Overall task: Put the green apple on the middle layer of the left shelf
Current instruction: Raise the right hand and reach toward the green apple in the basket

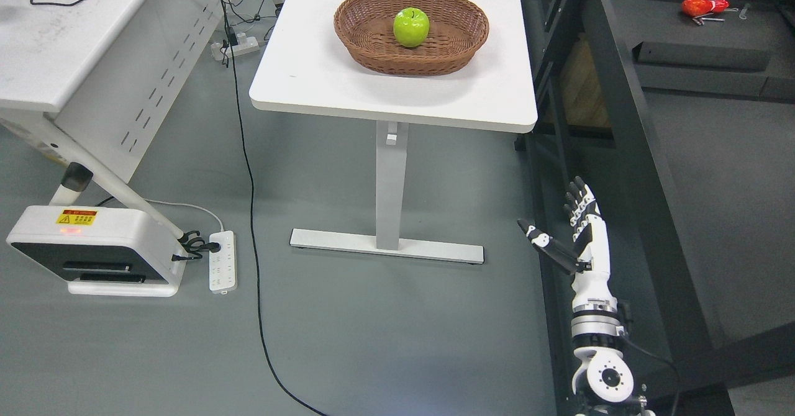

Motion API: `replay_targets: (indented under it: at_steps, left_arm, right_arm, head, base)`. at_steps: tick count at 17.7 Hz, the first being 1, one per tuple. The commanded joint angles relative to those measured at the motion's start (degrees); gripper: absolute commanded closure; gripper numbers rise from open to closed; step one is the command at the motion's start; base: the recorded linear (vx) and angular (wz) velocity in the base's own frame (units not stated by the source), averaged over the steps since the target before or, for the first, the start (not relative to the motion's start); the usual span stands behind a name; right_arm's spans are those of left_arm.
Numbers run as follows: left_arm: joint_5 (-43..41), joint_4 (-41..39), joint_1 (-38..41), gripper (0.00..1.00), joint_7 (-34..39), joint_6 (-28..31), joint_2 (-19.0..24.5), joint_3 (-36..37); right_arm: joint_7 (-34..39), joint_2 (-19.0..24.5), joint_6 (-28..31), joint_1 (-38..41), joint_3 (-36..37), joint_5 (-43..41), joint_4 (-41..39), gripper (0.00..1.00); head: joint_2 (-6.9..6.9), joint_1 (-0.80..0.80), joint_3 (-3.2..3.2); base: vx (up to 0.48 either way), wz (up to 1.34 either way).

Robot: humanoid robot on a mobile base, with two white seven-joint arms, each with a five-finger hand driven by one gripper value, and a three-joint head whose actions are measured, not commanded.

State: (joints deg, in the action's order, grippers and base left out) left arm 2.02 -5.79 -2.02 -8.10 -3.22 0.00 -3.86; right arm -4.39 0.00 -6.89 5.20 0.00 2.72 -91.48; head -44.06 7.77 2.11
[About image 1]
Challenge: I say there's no white robot base unit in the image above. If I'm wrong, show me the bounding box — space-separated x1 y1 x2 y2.
6 206 188 297

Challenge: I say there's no white pedestal table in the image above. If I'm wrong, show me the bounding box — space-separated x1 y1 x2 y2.
249 0 537 265

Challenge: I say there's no brown wicker basket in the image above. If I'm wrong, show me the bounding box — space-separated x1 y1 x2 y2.
333 0 489 76

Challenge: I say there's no long black floor cable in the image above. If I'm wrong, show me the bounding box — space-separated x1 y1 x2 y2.
208 0 330 416

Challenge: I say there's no white power strip far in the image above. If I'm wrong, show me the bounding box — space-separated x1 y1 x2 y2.
209 32 260 61

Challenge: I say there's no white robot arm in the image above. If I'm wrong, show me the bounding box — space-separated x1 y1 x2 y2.
571 305 655 415

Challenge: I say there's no red toy on shelf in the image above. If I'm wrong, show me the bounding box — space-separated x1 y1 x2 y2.
681 0 730 17

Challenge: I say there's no green apple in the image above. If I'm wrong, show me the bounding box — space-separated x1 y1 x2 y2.
393 7 430 48

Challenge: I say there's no black metal shelf frame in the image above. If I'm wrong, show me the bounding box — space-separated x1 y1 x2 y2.
515 0 793 415

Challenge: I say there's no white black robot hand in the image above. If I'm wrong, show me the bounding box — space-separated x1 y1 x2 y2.
517 176 618 312

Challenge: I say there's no white desk with perforated panel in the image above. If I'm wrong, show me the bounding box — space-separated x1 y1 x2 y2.
1 0 222 238

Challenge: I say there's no white power strip near base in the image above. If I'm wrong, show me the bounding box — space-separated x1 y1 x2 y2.
208 230 238 294

